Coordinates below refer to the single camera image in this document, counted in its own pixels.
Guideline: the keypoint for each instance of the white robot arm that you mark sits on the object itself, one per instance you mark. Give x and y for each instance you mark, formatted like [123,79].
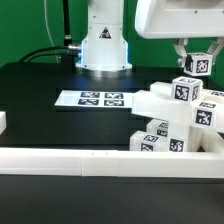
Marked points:
[104,48]

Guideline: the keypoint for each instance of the white chair seat part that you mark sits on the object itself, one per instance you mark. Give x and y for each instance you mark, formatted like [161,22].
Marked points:
[182,138]

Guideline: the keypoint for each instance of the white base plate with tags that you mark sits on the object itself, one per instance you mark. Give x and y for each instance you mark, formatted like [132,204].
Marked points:
[95,99]

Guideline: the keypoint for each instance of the white chair back part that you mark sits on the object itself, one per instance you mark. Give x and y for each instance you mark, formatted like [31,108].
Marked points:
[207,112]

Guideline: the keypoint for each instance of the white U-shaped fence frame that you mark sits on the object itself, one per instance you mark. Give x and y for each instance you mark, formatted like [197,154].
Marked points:
[30,161]

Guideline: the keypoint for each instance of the white block at left edge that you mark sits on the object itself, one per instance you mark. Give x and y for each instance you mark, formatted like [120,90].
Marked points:
[3,123]

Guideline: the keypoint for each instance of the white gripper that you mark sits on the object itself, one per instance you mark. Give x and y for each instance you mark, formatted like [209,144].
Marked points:
[182,19]

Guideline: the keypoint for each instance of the white tagged cube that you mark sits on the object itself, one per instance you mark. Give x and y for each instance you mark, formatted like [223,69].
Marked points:
[198,64]
[186,89]

